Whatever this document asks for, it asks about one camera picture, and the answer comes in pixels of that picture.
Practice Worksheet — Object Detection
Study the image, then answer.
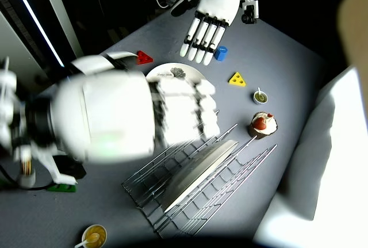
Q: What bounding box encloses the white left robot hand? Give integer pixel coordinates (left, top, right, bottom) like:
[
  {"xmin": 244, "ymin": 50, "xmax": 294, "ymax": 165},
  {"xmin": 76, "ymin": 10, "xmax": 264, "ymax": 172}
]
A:
[{"xmin": 171, "ymin": 0, "xmax": 241, "ymax": 66}]

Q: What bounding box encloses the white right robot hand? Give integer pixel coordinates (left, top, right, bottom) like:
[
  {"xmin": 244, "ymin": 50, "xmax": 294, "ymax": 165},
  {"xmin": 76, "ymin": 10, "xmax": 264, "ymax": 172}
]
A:
[{"xmin": 51, "ymin": 51, "xmax": 221, "ymax": 165}]

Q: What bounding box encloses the white plate with ginkgo print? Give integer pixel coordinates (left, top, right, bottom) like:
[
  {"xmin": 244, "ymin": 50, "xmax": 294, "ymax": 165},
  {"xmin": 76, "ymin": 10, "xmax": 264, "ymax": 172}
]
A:
[
  {"xmin": 145, "ymin": 62, "xmax": 208, "ymax": 87},
  {"xmin": 161, "ymin": 139, "xmax": 240, "ymax": 213}
]

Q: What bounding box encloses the blue hexagonal block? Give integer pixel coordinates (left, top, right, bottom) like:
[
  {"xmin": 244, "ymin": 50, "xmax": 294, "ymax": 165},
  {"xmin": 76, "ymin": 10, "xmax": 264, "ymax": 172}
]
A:
[{"xmin": 214, "ymin": 45, "xmax": 228, "ymax": 62}]

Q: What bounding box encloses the red triangle block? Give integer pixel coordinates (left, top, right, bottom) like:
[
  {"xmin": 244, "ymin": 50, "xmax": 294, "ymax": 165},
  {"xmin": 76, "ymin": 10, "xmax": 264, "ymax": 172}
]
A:
[{"xmin": 136, "ymin": 50, "xmax": 154, "ymax": 65}]

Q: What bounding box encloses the yellow triangle block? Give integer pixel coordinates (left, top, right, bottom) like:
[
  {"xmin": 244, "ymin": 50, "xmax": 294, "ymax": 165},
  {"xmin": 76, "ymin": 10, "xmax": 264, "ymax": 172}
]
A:
[{"xmin": 228, "ymin": 71, "xmax": 247, "ymax": 87}]

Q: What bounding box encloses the green triangle block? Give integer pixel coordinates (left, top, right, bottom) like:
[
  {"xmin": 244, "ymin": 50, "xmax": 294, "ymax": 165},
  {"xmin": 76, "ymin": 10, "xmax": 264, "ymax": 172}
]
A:
[{"xmin": 46, "ymin": 183, "xmax": 78, "ymax": 193}]

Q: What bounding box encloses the small cup of green sauce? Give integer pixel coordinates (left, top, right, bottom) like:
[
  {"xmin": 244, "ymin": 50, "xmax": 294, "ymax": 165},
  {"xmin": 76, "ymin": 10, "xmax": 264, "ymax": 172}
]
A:
[{"xmin": 252, "ymin": 90, "xmax": 269, "ymax": 105}]

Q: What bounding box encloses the grey panel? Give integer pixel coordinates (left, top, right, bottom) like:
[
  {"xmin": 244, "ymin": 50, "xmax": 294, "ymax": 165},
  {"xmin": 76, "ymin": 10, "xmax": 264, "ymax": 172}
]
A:
[{"xmin": 0, "ymin": 10, "xmax": 49, "ymax": 85}]

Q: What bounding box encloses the white light strip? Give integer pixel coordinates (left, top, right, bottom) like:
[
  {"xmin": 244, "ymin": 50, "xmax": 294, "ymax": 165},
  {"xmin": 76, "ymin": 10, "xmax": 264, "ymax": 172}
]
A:
[{"xmin": 7, "ymin": 0, "xmax": 66, "ymax": 67}]

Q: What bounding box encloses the small bowl of yellow food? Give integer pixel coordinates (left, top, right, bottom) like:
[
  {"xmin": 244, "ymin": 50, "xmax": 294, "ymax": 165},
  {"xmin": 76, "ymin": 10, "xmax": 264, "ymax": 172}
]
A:
[{"xmin": 81, "ymin": 224, "xmax": 108, "ymax": 248}]

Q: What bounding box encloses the white spoon in yellow bowl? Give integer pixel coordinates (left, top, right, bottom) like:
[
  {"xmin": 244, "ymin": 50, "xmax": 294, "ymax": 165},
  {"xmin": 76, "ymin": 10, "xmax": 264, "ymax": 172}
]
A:
[{"xmin": 74, "ymin": 232, "xmax": 101, "ymax": 248}]

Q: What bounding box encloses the cupcake with cream and strawberry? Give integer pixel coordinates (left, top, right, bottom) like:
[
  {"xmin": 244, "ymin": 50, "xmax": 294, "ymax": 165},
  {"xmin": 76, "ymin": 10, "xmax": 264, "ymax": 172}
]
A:
[{"xmin": 248, "ymin": 112, "xmax": 279, "ymax": 140}]

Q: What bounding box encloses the beige blurred object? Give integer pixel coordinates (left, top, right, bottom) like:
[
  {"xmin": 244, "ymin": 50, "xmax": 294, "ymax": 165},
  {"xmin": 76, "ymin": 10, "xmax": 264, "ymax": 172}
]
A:
[{"xmin": 336, "ymin": 0, "xmax": 368, "ymax": 67}]

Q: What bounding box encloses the silver wire dish rack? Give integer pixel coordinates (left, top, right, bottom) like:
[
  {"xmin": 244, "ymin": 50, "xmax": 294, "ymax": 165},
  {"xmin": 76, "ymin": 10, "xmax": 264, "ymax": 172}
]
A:
[{"xmin": 121, "ymin": 110, "xmax": 279, "ymax": 239}]

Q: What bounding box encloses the white post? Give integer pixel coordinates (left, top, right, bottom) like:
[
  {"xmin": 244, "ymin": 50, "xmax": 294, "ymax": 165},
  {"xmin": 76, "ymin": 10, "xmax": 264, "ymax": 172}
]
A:
[{"xmin": 36, "ymin": 0, "xmax": 84, "ymax": 59}]

